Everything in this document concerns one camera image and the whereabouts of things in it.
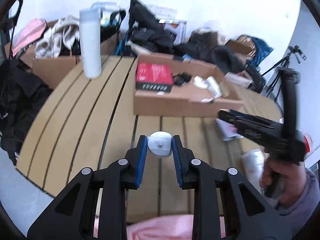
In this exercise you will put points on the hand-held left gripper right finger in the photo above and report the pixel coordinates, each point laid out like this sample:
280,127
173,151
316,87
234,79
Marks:
177,162

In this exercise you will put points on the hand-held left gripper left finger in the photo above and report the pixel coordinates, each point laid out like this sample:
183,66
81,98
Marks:
142,162

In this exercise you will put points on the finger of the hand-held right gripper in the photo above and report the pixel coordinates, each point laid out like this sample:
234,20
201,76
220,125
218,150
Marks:
250,120

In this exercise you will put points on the white labelled plastic bottle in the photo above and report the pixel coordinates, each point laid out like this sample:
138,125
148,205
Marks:
160,145

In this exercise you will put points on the pink printed packet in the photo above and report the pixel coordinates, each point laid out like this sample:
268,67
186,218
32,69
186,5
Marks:
226,131

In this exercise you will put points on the small white spray bottle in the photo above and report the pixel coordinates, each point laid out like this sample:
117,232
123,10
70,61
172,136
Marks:
213,86

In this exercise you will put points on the shallow cardboard box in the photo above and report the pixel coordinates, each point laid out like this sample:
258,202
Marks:
162,105

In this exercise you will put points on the red box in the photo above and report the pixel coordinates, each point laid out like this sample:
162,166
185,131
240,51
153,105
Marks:
152,74

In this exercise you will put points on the person's right forearm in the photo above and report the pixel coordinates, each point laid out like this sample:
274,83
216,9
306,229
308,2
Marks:
303,200

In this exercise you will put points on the person's right hand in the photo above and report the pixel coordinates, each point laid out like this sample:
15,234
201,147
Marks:
287,180

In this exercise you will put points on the red object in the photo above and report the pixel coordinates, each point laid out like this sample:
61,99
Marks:
309,143

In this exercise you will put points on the black bag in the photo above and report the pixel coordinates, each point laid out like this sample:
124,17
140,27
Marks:
256,78

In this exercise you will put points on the clear plastic bag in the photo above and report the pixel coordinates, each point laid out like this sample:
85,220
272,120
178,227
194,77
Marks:
252,163

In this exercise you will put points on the black tripod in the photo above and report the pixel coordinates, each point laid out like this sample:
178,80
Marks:
277,70

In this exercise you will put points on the small white jar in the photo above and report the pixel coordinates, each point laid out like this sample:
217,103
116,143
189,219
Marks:
200,81

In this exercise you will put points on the pink jacket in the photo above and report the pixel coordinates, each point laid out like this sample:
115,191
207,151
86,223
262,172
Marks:
160,227

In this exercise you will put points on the blue bag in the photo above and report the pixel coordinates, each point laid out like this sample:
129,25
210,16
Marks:
262,50

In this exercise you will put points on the printed appliance box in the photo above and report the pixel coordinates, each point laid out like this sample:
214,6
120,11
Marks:
178,31

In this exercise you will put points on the teal bag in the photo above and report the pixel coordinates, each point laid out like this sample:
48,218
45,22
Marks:
122,43

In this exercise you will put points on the large cardboard box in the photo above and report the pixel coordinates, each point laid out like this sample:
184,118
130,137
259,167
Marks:
55,71

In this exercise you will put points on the black jacket pile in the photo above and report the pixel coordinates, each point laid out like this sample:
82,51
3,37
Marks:
155,35

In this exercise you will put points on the tall white thermos bottle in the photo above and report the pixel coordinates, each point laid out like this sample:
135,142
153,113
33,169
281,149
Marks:
90,45

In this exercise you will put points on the black clothes pile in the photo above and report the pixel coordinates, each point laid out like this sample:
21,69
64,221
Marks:
17,100

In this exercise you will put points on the beige clothes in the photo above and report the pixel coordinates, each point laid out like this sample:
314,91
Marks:
57,37

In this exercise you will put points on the pink bag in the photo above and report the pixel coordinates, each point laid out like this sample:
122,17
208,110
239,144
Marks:
28,35

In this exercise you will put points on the white wall socket panel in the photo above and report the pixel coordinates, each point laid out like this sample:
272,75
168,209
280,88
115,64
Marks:
162,10

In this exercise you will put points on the white metal frame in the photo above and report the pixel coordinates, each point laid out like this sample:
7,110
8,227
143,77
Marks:
106,5

